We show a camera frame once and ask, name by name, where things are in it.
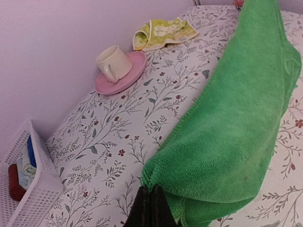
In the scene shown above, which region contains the pink plate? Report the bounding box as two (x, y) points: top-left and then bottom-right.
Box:
(95, 51), (147, 96)

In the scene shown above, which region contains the light blue rolled towel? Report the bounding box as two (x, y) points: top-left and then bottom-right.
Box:
(17, 157), (32, 190)

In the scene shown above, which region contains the pale green rolled towel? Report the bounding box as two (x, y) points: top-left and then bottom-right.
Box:
(21, 145), (36, 178)

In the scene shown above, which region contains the cream ceramic mug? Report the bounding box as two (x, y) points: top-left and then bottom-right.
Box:
(96, 45), (133, 83)

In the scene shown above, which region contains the yellow patterned towel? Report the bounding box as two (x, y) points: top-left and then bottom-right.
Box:
(132, 18), (199, 52)

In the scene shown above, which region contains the white plastic basket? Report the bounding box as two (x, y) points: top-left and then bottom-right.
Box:
(0, 120), (63, 227)

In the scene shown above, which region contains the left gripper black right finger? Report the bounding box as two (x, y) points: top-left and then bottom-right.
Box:
(151, 185), (178, 227)

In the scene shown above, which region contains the dark red rolled towel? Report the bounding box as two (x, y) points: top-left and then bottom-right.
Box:
(8, 164), (26, 202)

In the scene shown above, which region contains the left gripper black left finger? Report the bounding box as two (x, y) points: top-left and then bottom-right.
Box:
(123, 186), (151, 227)

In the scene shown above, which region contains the green microfibre towel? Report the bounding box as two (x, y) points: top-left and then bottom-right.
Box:
(142, 0), (302, 227)

